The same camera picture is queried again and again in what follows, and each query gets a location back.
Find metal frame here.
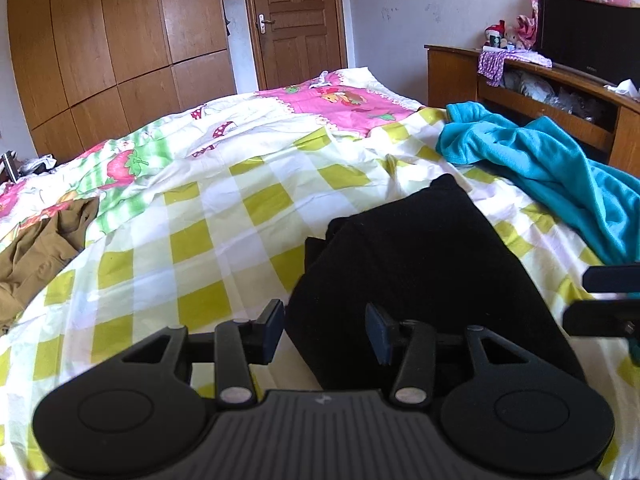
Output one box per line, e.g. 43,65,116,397
0,152,22,184

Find white tissue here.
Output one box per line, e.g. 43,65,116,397
604,79,640,98

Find wooden wardrobe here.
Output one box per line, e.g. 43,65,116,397
6,0,237,162

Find white crumpled clothes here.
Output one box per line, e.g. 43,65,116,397
15,156,59,177

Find wooden door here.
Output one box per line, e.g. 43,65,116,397
240,0,349,92

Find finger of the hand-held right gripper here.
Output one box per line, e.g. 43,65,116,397
582,265,640,294
562,300,640,339

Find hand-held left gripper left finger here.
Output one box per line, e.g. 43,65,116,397
117,299,287,407

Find plastic bags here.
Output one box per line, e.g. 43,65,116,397
502,69,610,125

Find brown garment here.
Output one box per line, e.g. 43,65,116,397
0,197,101,335

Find purple patterned cloth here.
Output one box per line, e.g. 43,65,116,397
477,49,554,88

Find black fuzzy garment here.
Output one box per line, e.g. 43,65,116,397
285,173,587,392

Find teal fleece garment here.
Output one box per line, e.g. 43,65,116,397
435,101,640,267

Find plush toys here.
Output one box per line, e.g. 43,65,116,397
482,19,532,53

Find checked floral bed quilt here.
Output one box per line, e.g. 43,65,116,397
0,66,640,480

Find black television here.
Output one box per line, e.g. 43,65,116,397
531,0,640,87

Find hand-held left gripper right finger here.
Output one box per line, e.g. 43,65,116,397
364,302,533,407

